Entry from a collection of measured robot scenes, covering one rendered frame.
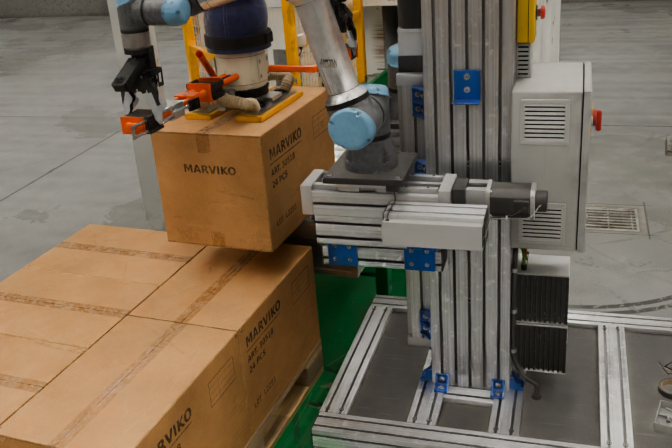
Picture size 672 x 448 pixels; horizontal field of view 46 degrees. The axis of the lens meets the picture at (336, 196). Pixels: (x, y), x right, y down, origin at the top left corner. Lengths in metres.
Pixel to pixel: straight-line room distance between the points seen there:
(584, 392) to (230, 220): 1.27
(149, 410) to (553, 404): 1.25
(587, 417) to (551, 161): 0.84
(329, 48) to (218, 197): 0.81
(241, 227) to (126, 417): 0.75
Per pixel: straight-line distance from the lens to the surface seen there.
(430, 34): 2.22
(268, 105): 2.68
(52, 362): 2.49
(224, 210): 2.60
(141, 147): 4.09
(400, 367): 2.80
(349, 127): 1.98
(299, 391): 3.04
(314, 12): 1.96
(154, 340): 2.47
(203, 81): 2.58
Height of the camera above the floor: 1.80
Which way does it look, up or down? 22 degrees down
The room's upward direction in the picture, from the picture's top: 4 degrees counter-clockwise
